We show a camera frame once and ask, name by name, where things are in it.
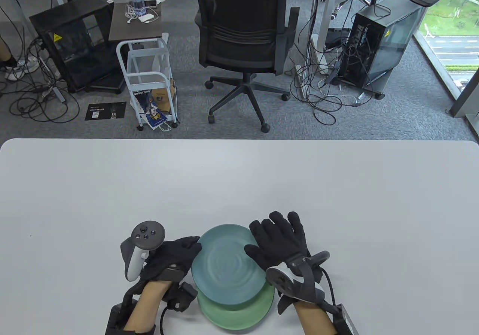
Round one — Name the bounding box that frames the person's left hand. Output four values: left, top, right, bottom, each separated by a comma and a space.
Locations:
141, 236, 202, 282

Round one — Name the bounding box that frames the person's right hand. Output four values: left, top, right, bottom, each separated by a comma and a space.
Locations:
244, 211, 324, 285

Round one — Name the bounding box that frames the grey white handheld controller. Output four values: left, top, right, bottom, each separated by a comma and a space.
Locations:
265, 251, 330, 305
120, 221, 166, 282

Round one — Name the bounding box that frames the teal plate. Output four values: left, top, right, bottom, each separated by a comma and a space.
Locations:
191, 224, 275, 305

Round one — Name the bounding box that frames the green plate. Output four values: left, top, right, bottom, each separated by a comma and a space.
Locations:
197, 283, 275, 330

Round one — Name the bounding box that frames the person's right forearm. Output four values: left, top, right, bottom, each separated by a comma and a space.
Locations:
296, 299, 335, 335

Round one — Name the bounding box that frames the person's left forearm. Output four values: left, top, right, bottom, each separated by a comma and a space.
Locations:
123, 281, 173, 332

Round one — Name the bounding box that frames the black wrist sensor box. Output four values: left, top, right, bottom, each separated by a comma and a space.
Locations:
331, 303, 359, 335
106, 303, 131, 335

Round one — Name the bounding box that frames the blue printed bag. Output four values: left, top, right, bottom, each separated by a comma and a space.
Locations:
132, 89, 167, 129

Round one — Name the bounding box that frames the brown paper bag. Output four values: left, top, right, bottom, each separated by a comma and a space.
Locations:
152, 86, 176, 113

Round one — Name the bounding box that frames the black printed flyer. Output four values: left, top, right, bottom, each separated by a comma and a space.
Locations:
85, 102, 127, 121

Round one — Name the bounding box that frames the white rolling cart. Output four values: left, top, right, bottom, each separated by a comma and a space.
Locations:
116, 37, 179, 131

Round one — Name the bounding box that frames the grey power strip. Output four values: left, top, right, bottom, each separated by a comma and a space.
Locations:
41, 86, 66, 103

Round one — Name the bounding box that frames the black floor box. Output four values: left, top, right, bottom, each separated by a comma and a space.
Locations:
326, 28, 352, 49

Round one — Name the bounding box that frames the black office chair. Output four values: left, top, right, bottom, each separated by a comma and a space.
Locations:
195, 0, 300, 133

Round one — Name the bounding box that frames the black computer tower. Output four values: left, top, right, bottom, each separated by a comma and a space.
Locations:
342, 0, 427, 100

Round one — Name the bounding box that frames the black glass-panel cabinet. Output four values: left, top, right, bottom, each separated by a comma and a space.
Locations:
29, 0, 126, 94

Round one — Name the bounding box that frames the brown side table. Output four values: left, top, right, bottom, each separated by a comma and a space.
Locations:
109, 2, 169, 43

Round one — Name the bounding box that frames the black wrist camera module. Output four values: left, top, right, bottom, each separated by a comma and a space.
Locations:
165, 282, 199, 312

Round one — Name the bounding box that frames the tangle of black white cables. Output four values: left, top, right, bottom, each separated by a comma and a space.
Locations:
290, 32, 375, 126

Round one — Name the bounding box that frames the grey window frame post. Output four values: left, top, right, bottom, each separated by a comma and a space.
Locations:
445, 64, 479, 118

